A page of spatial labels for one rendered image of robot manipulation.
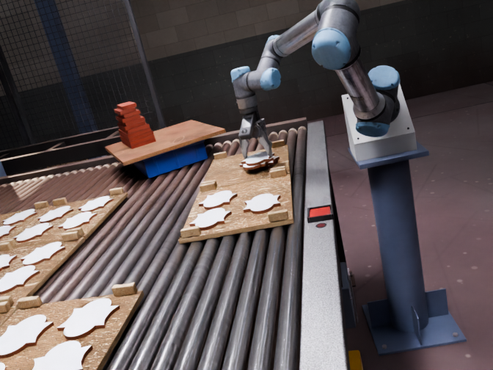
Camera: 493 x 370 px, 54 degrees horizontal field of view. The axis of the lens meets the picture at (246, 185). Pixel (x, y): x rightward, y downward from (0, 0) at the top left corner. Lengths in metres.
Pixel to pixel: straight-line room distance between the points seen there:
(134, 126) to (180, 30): 4.33
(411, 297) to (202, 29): 5.00
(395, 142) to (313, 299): 1.07
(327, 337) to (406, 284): 1.35
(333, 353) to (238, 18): 5.88
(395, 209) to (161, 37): 5.05
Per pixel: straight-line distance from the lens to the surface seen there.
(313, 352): 0.95
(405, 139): 2.02
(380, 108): 1.77
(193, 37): 6.64
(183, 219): 1.68
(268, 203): 1.54
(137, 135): 2.42
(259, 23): 6.58
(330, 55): 1.50
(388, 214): 2.13
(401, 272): 2.26
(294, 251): 1.28
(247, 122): 1.86
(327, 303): 1.06
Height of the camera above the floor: 1.51
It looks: 19 degrees down
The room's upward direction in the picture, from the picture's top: 14 degrees counter-clockwise
